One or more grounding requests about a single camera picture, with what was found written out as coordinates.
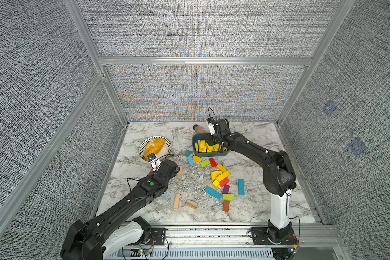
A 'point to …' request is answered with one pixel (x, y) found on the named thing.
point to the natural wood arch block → (192, 204)
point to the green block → (205, 163)
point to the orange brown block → (226, 205)
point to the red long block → (213, 162)
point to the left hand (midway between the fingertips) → (170, 166)
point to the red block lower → (224, 181)
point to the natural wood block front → (176, 202)
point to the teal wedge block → (188, 153)
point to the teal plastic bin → (199, 136)
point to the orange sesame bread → (154, 146)
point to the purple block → (226, 189)
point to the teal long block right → (241, 187)
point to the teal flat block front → (213, 192)
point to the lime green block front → (228, 196)
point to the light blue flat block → (191, 162)
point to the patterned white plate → (165, 150)
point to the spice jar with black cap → (199, 129)
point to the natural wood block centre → (180, 173)
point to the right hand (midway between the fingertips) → (208, 131)
